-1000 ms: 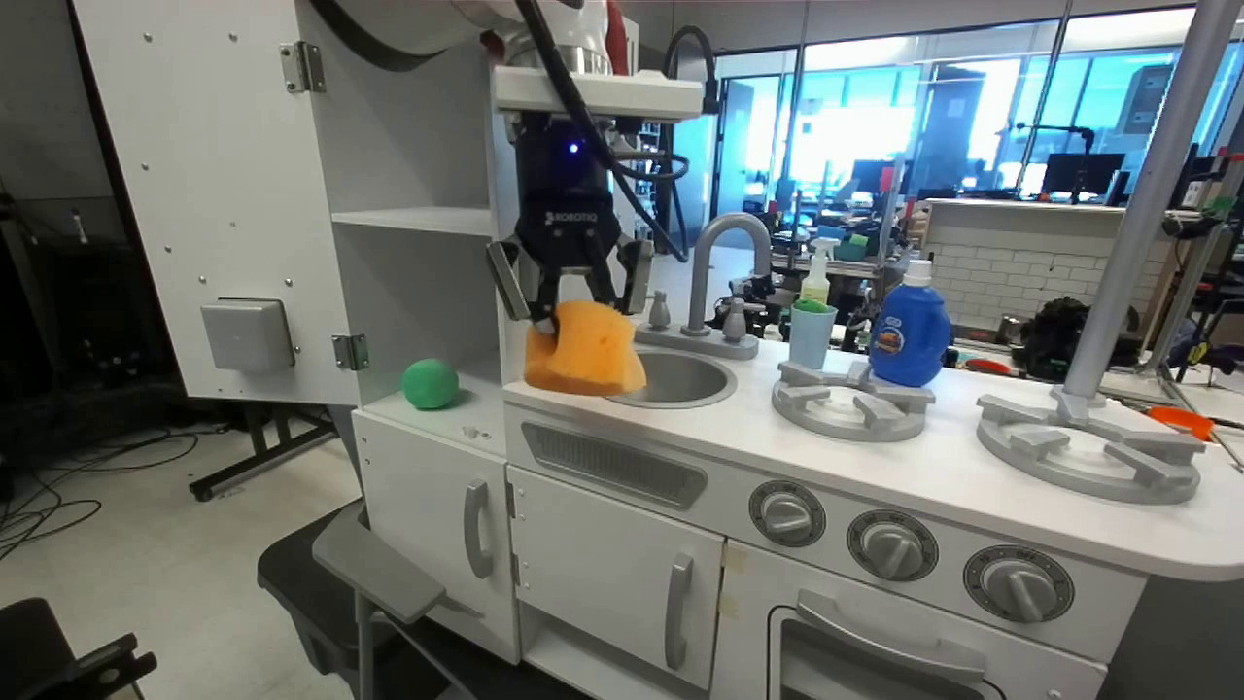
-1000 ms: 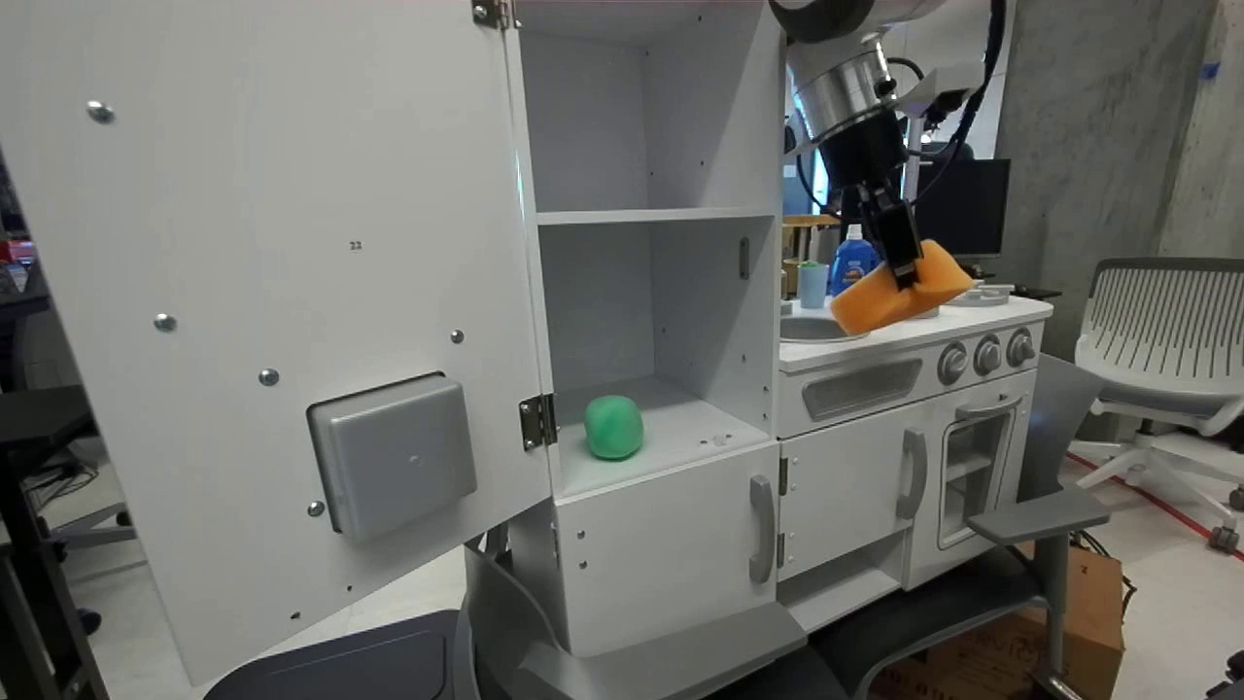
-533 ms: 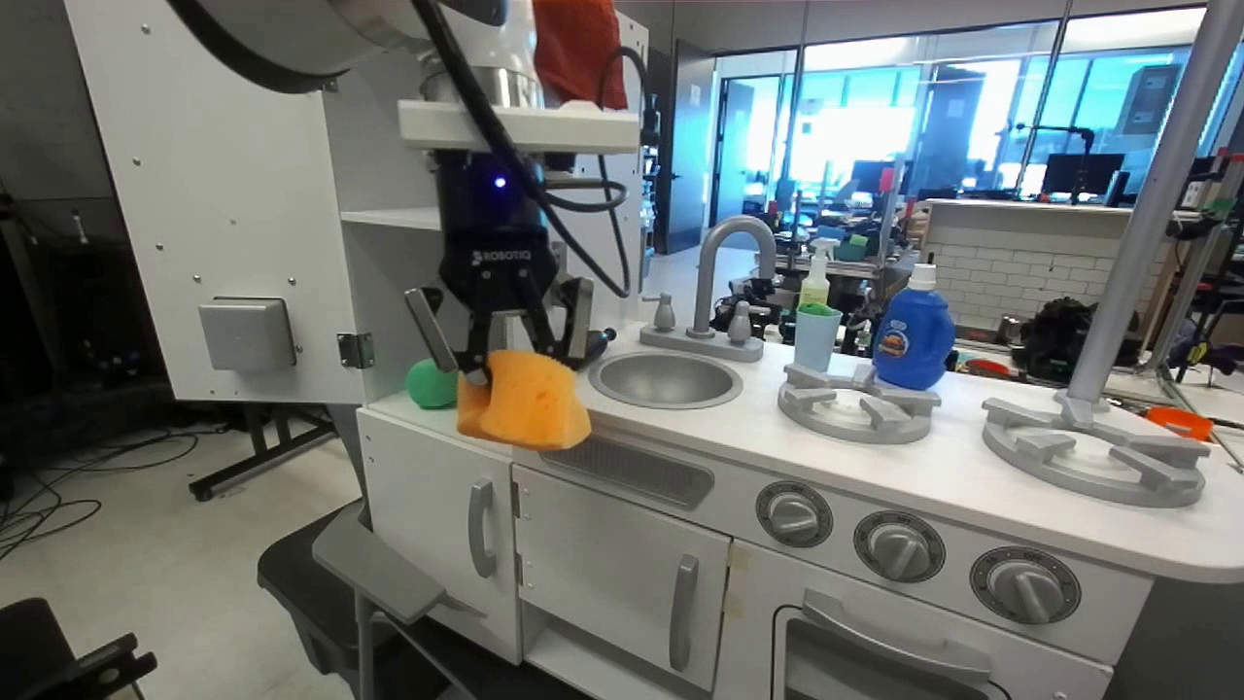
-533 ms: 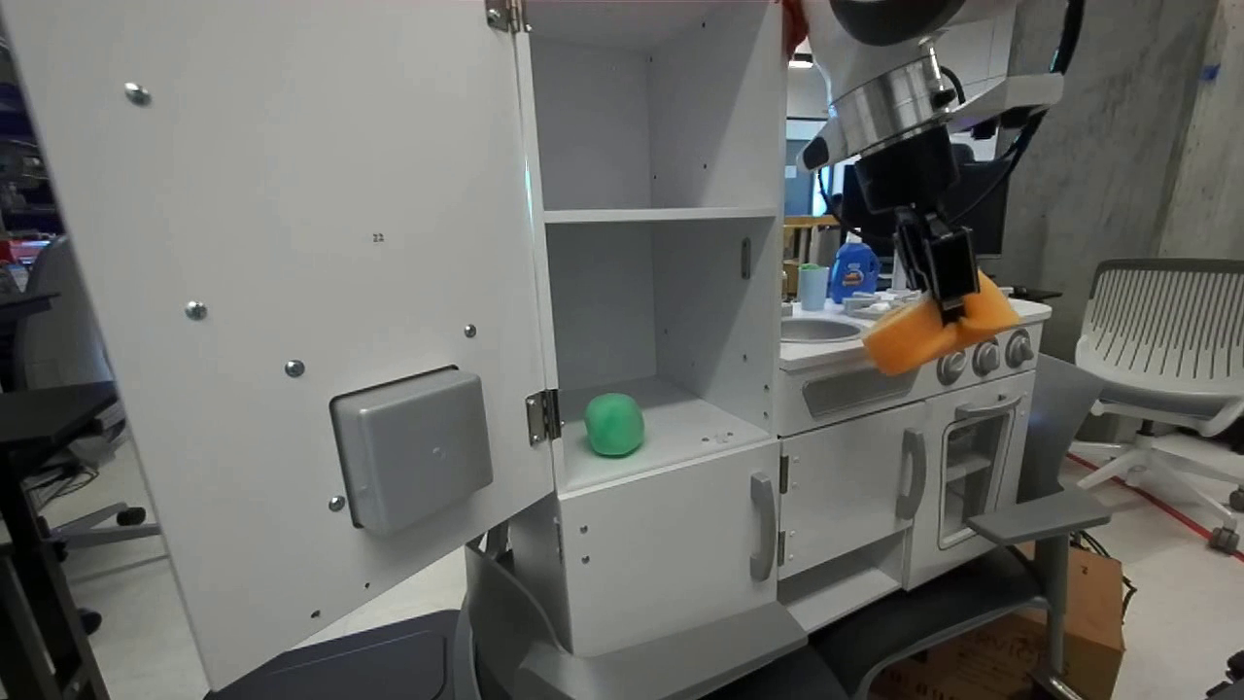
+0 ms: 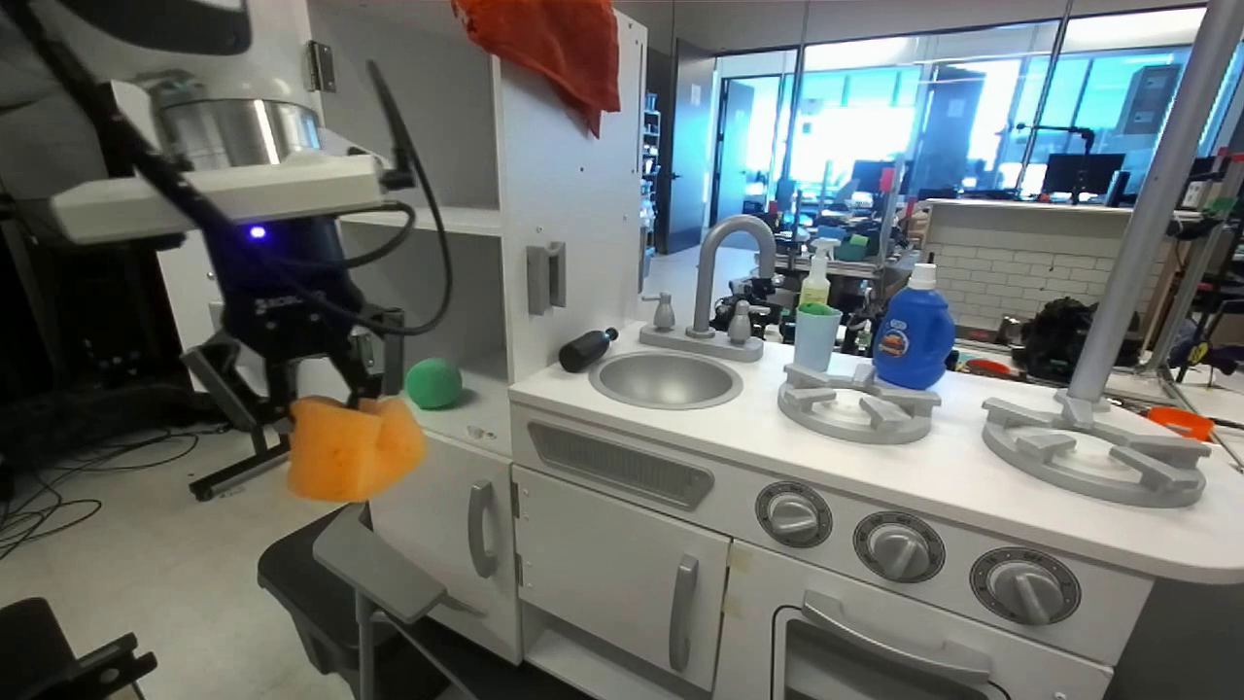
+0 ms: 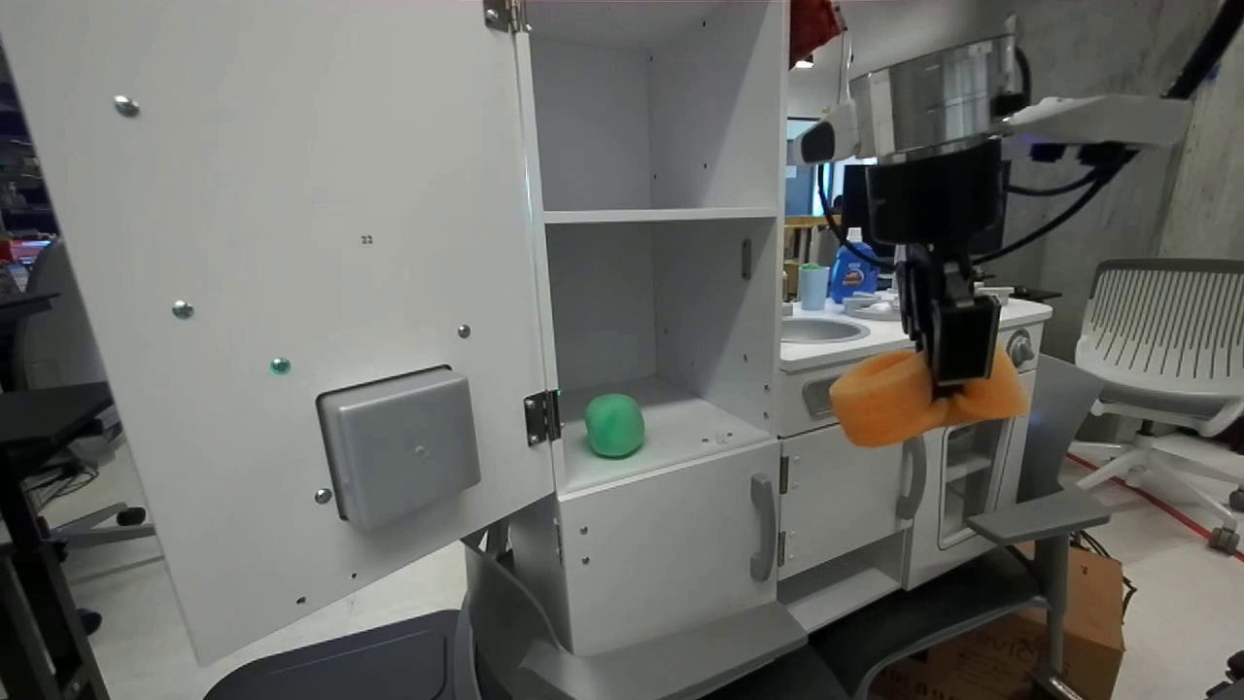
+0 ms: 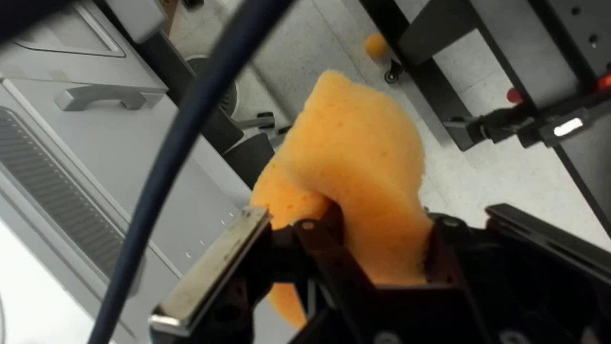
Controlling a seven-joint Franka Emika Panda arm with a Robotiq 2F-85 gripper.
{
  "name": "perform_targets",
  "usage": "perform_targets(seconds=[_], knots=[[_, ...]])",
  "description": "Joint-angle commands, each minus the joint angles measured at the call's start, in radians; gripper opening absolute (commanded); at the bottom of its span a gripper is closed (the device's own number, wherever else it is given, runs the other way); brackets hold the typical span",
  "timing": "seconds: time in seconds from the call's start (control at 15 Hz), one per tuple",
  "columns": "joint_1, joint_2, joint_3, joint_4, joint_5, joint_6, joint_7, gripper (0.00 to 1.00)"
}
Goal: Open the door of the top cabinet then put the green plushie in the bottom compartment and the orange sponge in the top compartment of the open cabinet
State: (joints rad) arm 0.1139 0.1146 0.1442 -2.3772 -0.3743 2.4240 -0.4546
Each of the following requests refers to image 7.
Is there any orange sponge block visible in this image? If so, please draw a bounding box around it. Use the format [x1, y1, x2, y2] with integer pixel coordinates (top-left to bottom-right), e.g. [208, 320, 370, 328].
[248, 68, 435, 331]

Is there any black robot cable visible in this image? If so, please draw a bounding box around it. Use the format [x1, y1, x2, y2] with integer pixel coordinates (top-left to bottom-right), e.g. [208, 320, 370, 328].
[87, 0, 297, 344]

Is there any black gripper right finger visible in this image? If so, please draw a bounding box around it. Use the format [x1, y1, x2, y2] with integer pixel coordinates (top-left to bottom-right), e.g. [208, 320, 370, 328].
[425, 203, 611, 344]

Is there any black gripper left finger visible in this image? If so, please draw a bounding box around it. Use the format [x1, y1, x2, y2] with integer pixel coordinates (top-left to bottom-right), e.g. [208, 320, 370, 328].
[148, 207, 383, 344]

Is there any small orange ball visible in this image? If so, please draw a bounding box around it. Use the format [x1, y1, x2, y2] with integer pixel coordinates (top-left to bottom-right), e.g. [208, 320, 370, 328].
[362, 33, 389, 64]

